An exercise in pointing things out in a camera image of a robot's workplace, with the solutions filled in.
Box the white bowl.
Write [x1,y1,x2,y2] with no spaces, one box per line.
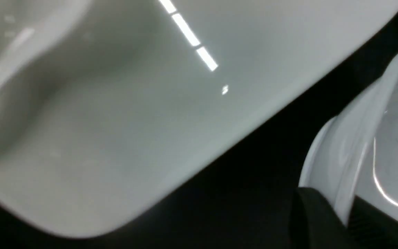
[298,54,398,228]

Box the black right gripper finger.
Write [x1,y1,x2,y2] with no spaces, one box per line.
[289,187,398,249]

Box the large white square plate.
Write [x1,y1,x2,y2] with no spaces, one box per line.
[0,0,398,238]

